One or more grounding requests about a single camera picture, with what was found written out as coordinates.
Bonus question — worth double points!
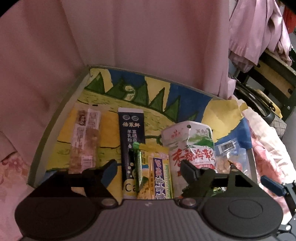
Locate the black yellow desk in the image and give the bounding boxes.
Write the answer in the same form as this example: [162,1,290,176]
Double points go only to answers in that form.
[236,46,296,121]

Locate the lilac hanging cloth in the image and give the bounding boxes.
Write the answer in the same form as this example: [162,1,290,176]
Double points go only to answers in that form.
[228,0,293,71]

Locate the grey shallow cardboard box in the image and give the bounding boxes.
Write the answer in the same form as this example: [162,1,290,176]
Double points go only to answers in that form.
[28,64,258,202]

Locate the pink floral bedsheet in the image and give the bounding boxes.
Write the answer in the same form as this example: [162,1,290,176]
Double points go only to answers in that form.
[0,100,296,241]

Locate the black quilted bag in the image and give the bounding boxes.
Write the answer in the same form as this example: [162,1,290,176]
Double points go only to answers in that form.
[233,81,287,137]

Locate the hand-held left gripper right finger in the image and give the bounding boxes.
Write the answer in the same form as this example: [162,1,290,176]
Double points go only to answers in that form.
[179,160,269,207]

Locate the white green seaweed packet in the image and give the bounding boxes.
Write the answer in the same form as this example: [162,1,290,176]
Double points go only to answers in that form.
[161,120,218,186]

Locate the navy stick packet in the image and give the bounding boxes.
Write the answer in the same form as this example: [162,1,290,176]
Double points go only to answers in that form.
[117,108,146,200]

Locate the yellow snack packet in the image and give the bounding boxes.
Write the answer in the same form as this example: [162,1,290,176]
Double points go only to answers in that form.
[136,145,174,200]

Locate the clear barcode snack packet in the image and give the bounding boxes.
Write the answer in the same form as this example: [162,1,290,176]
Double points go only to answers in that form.
[214,138,251,176]

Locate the long white cracker packet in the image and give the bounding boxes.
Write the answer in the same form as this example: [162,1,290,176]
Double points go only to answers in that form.
[69,107,102,173]

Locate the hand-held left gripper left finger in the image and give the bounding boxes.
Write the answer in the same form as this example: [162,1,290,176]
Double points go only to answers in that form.
[32,159,119,208]

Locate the green stick packet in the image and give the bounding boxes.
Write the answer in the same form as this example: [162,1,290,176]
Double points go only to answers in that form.
[132,142,148,193]

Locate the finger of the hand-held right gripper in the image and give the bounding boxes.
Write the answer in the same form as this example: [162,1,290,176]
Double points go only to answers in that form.
[261,176,296,202]
[276,215,296,241]

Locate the colourful painted paper sheet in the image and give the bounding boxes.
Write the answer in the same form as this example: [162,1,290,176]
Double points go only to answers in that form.
[46,67,252,200]

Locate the pink curtain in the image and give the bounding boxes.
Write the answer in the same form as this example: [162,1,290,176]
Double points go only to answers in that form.
[0,0,235,160]

